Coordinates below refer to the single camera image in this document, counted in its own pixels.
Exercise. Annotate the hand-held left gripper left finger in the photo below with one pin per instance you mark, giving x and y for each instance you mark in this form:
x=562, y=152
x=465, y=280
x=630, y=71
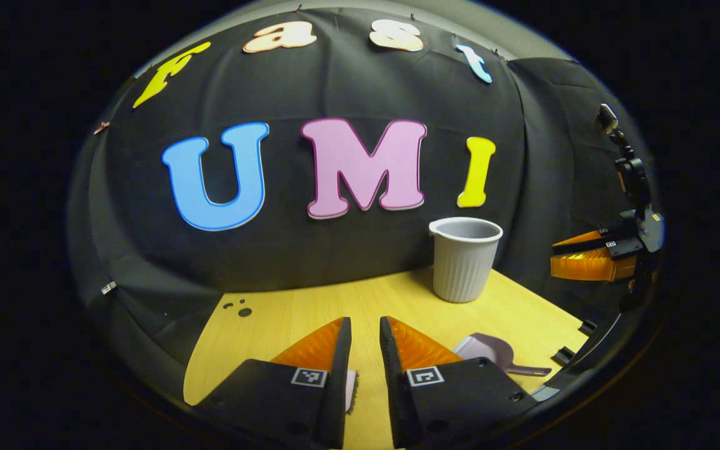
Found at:
x=335, y=400

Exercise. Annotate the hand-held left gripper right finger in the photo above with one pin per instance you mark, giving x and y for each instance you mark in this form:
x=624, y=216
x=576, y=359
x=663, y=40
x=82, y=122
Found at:
x=394, y=400

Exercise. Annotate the small white tag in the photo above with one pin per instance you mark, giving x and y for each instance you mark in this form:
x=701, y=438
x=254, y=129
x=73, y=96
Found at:
x=109, y=288

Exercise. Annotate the lilac plastic dustpan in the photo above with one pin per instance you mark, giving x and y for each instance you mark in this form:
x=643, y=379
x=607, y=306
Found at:
x=491, y=347

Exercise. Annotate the small lilac broom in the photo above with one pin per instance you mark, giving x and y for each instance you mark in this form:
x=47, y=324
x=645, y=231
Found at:
x=350, y=390

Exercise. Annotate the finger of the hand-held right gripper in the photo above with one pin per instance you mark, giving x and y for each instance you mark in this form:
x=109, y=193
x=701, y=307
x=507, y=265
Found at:
x=591, y=265
x=585, y=245

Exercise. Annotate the ribbed white garbage bin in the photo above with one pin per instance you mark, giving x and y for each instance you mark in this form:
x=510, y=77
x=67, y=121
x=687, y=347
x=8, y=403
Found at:
x=463, y=269

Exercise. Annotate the black desk edge bracket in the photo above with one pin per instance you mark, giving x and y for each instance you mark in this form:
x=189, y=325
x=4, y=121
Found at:
x=587, y=327
x=563, y=356

